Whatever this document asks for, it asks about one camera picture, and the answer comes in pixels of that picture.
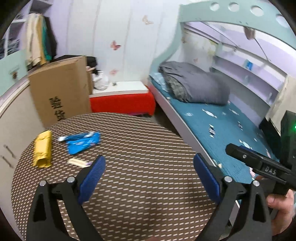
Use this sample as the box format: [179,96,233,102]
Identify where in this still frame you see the yellow crumpled bag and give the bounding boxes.
[33,131,52,168]

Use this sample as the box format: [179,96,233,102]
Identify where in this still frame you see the blue snack wrapper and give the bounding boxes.
[57,132,100,155]

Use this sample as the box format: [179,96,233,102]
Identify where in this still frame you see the red white storage bench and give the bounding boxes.
[89,81,156,115]

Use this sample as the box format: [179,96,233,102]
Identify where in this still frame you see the hanging clothes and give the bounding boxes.
[24,13,57,69]

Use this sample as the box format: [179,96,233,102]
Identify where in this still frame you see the small white wrapper stick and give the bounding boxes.
[67,158,92,168]

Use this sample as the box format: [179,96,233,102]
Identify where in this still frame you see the teal bunk bed frame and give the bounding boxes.
[149,1,295,159]

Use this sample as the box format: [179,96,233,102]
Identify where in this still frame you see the brown cardboard box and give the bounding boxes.
[28,56,91,128]

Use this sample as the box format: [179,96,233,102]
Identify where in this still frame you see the brown patterned tablecloth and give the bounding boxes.
[11,113,215,240]

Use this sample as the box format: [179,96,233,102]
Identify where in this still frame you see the person's right hand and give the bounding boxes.
[266,189,295,236]

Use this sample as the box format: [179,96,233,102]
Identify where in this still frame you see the teal quilted bed mattress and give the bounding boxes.
[149,79,276,183]

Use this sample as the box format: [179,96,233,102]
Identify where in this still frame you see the white plastic bag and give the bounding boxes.
[92,71,109,91]

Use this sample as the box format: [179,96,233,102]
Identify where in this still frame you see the beige cabinet with handles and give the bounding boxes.
[0,49,47,232]

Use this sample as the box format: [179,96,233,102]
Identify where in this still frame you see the grey folded quilt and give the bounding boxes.
[159,61,230,105]

